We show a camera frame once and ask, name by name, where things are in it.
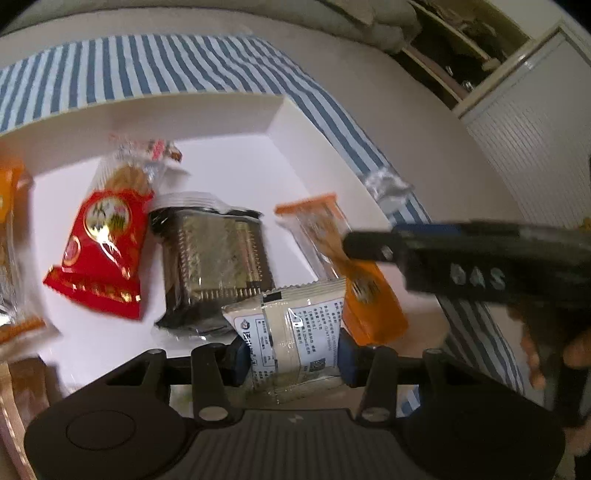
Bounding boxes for beige duvet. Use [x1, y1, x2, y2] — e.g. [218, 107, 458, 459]
[318, 0, 421, 51]

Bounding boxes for white cardboard box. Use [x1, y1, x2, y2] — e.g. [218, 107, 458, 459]
[0, 95, 398, 462]

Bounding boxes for brown snack packet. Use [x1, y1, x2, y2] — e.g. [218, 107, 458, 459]
[7, 357, 63, 416]

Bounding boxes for blue white striped blanket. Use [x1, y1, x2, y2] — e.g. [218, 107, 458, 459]
[0, 34, 525, 414]

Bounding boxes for clear plastic wrapper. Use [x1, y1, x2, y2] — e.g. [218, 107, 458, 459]
[362, 167, 414, 214]

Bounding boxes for dark foil snack packet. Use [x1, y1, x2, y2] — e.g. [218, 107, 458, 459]
[147, 191, 277, 340]

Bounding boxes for white snack packet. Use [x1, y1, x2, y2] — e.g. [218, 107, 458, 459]
[222, 278, 348, 404]

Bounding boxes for red snack packet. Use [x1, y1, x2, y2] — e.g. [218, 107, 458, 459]
[42, 134, 191, 320]

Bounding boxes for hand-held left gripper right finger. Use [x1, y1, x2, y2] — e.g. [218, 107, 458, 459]
[338, 332, 522, 424]

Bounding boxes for person's right hand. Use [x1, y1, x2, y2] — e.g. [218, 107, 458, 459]
[508, 305, 591, 391]

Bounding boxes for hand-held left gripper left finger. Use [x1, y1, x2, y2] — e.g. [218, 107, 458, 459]
[95, 344, 250, 424]

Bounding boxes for white wardrobe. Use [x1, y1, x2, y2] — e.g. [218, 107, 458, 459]
[402, 0, 591, 232]

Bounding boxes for orange snack packet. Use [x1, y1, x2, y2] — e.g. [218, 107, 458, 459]
[274, 193, 409, 347]
[0, 159, 63, 347]

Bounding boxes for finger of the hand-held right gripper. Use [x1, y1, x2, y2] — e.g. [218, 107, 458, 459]
[392, 222, 463, 235]
[344, 229, 407, 265]

